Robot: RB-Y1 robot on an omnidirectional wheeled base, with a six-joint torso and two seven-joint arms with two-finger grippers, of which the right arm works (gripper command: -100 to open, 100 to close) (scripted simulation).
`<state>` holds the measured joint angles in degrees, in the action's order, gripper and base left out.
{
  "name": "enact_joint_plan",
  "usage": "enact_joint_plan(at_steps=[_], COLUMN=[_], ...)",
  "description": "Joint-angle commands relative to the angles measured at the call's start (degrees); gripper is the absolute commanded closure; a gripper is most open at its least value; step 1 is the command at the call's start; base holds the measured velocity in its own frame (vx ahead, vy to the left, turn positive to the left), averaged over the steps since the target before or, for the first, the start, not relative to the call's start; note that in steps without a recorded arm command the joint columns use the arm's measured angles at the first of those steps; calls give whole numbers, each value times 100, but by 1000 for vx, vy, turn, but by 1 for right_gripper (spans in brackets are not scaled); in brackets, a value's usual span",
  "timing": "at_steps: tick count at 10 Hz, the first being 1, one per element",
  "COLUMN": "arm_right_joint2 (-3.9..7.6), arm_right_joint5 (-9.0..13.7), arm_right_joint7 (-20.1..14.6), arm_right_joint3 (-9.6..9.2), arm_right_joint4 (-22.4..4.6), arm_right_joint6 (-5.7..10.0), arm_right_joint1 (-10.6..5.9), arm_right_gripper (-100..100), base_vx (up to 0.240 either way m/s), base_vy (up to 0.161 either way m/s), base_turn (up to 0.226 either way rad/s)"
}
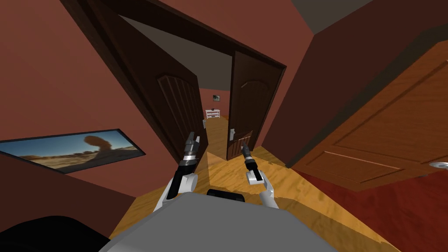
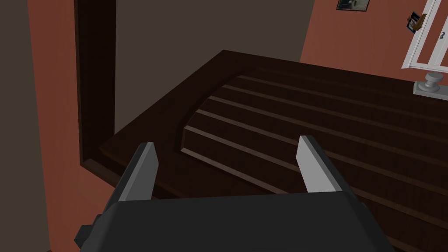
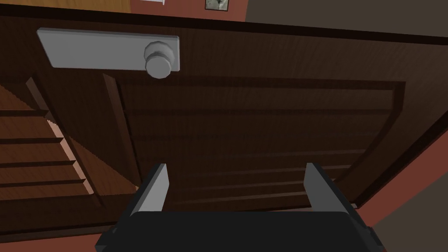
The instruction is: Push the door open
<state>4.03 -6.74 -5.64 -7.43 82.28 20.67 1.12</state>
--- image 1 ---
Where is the orange wooden door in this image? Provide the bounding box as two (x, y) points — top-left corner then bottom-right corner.
(290, 39), (448, 193)

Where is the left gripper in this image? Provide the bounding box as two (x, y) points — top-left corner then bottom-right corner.
(183, 131), (201, 160)

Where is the framed desert landscape picture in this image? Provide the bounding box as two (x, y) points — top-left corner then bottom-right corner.
(0, 128), (147, 175)

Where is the dark brown door leaf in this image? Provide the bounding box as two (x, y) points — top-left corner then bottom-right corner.
(226, 51), (284, 161)
(111, 14), (210, 165)

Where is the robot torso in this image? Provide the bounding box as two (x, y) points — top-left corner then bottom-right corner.
(99, 189), (339, 252)

